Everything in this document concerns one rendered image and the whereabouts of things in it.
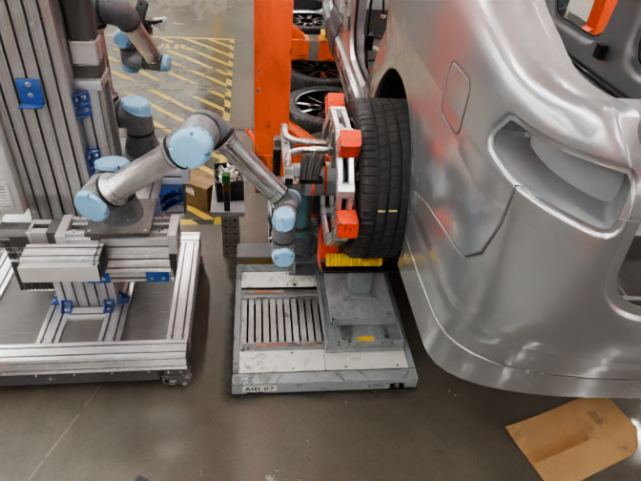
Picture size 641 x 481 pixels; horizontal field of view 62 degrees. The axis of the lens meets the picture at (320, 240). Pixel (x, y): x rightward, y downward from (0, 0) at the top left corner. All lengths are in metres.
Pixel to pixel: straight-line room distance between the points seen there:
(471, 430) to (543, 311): 1.26
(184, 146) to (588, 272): 1.09
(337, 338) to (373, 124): 1.01
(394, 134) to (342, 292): 0.92
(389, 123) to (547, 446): 1.50
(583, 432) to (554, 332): 1.36
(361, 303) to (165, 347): 0.91
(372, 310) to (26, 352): 1.49
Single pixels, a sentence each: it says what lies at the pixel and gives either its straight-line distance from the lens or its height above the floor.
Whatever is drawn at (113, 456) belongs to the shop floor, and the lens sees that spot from 2.38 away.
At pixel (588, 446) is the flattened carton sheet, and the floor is 0.01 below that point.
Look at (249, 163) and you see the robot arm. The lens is 1.76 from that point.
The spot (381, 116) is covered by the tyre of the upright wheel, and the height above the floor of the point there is 1.17.
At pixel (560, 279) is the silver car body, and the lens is 1.27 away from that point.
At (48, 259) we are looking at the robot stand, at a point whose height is 0.74.
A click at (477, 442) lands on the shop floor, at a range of 2.49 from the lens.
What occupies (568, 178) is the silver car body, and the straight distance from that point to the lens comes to 1.31.
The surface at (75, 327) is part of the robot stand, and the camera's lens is 2.57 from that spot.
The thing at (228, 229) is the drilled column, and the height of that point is 0.20.
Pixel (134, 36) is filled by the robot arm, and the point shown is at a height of 1.29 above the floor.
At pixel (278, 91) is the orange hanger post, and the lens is 2.45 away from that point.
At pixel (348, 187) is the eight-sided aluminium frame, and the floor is 0.97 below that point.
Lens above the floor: 2.00
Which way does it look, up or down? 38 degrees down
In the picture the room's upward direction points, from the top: 5 degrees clockwise
